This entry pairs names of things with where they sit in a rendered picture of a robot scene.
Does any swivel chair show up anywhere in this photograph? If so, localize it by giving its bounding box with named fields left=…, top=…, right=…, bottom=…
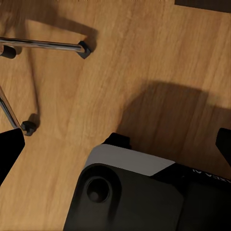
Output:
left=0, top=0, right=92, bottom=136

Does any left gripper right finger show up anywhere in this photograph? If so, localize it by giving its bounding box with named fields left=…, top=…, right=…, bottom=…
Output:
left=216, top=128, right=231, bottom=167

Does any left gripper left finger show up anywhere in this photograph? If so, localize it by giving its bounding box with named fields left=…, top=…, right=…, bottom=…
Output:
left=0, top=128, right=25, bottom=186

